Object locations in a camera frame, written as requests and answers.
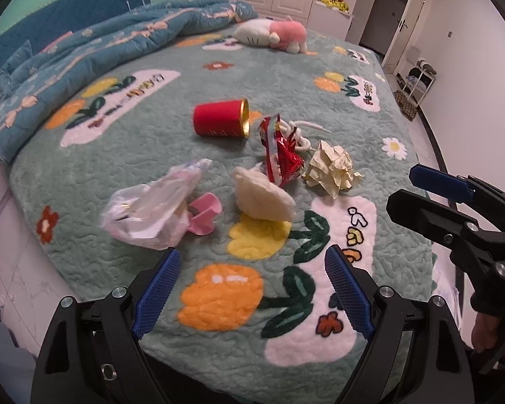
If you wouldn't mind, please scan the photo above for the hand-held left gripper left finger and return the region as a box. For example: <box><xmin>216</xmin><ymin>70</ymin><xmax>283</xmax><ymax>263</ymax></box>
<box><xmin>31</xmin><ymin>248</ymin><xmax>182</xmax><ymax>404</ymax></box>

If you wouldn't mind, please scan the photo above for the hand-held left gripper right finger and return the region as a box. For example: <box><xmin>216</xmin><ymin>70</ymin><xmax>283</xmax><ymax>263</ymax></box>
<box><xmin>324</xmin><ymin>244</ymin><xmax>476</xmax><ymax>404</ymax></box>

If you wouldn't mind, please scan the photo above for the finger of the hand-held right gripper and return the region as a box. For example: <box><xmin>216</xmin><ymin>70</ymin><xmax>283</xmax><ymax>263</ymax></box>
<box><xmin>386</xmin><ymin>189</ymin><xmax>477</xmax><ymax>245</ymax></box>
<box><xmin>409</xmin><ymin>165</ymin><xmax>505</xmax><ymax>236</ymax></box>

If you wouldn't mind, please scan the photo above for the white knotted rope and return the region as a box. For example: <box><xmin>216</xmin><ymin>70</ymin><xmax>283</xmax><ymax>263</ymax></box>
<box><xmin>280</xmin><ymin>120</ymin><xmax>333</xmax><ymax>153</ymax></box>

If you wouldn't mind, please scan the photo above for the red paper cup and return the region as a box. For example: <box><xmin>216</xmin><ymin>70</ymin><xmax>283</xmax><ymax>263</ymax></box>
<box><xmin>193</xmin><ymin>98</ymin><xmax>250</xmax><ymax>139</ymax></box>

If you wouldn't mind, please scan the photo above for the person's right hand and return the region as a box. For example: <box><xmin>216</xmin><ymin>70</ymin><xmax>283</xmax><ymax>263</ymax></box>
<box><xmin>470</xmin><ymin>313</ymin><xmax>501</xmax><ymax>355</ymax></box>

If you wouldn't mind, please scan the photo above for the patterned doormat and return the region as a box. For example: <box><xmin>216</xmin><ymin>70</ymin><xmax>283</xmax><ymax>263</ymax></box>
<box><xmin>393</xmin><ymin>90</ymin><xmax>419</xmax><ymax>122</ymax></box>

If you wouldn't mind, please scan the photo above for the clear plastic bag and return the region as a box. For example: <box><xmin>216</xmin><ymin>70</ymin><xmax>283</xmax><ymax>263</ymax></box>
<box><xmin>100</xmin><ymin>158</ymin><xmax>213</xmax><ymax>251</ymax></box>

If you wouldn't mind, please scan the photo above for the pink plastic clip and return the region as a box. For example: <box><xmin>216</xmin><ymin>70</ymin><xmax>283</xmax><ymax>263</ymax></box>
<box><xmin>186</xmin><ymin>192</ymin><xmax>224</xmax><ymax>235</ymax></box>

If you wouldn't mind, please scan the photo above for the crumpled cream paper ball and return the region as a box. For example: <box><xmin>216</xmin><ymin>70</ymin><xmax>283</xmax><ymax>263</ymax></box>
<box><xmin>302</xmin><ymin>140</ymin><xmax>365</xmax><ymax>199</ymax></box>

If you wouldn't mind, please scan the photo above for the white shoe rack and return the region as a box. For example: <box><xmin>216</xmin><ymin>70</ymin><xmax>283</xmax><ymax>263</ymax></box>
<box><xmin>404</xmin><ymin>59</ymin><xmax>437</xmax><ymax>104</ymax></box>

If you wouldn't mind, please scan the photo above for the red snack wrapper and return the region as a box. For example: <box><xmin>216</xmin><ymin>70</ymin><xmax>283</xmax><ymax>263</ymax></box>
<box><xmin>259</xmin><ymin>113</ymin><xmax>306</xmax><ymax>188</ymax></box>

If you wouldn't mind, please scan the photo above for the green flowered bedspread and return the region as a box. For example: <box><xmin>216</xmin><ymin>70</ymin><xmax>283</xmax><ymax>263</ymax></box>
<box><xmin>8</xmin><ymin>29</ymin><xmax>440</xmax><ymax>404</ymax></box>

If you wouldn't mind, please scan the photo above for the person's trouser leg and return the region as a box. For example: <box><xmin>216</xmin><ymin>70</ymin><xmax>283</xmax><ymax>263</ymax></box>
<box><xmin>0</xmin><ymin>290</ymin><xmax>38</xmax><ymax>404</ymax></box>

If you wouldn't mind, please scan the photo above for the white door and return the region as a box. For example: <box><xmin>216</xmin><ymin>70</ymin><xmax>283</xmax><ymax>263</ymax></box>
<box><xmin>383</xmin><ymin>0</ymin><xmax>429</xmax><ymax>74</ymax></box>

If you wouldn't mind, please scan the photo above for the pink and white plush toy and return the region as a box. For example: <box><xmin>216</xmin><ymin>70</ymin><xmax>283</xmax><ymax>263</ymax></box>
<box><xmin>234</xmin><ymin>14</ymin><xmax>308</xmax><ymax>55</ymax></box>

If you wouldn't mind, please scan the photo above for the blue printed quilt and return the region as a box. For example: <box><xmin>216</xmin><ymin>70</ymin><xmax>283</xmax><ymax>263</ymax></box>
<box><xmin>0</xmin><ymin>0</ymin><xmax>259</xmax><ymax>165</ymax></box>

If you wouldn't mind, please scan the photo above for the blue quilted pillow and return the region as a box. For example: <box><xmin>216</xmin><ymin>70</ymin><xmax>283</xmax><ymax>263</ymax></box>
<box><xmin>0</xmin><ymin>40</ymin><xmax>34</xmax><ymax>91</ymax></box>

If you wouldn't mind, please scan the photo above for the blue quilted headboard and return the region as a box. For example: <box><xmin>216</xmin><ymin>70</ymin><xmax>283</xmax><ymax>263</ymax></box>
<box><xmin>0</xmin><ymin>0</ymin><xmax>152</xmax><ymax>102</ymax></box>

